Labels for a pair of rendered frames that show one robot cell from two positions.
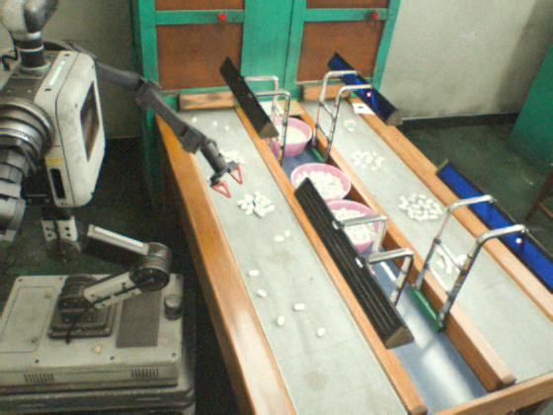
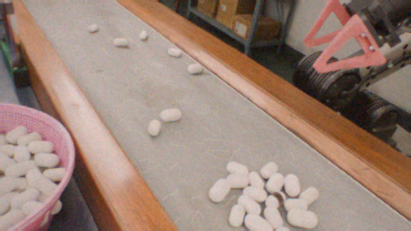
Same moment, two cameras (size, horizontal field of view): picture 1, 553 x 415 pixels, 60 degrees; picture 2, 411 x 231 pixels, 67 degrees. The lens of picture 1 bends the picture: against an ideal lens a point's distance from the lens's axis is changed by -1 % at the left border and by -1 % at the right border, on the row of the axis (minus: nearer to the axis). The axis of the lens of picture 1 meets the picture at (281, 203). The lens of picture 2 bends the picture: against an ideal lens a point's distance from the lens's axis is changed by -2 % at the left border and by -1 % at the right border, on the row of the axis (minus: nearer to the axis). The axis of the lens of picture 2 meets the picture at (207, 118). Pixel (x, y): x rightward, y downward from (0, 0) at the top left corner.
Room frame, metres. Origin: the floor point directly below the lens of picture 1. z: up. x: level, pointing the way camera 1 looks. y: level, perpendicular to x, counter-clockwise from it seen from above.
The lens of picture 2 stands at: (1.82, -0.08, 1.06)
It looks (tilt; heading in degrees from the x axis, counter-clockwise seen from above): 33 degrees down; 163
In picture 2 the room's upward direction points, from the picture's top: 11 degrees clockwise
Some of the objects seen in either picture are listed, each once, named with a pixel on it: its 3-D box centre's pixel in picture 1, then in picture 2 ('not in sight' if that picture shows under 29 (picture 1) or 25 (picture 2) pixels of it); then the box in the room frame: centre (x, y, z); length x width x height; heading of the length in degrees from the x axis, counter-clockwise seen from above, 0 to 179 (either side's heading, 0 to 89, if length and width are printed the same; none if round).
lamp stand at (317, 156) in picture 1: (340, 121); not in sight; (2.09, -0.23, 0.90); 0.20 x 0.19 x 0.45; 25
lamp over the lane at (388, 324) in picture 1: (347, 249); not in sight; (1.01, -0.20, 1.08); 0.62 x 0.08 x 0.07; 25
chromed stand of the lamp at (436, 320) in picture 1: (463, 263); not in sight; (1.21, -0.64, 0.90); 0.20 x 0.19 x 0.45; 25
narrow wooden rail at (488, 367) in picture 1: (367, 208); not in sight; (1.68, -0.38, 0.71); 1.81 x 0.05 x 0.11; 25
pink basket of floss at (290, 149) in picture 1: (284, 137); not in sight; (2.16, 0.03, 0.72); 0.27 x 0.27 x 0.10
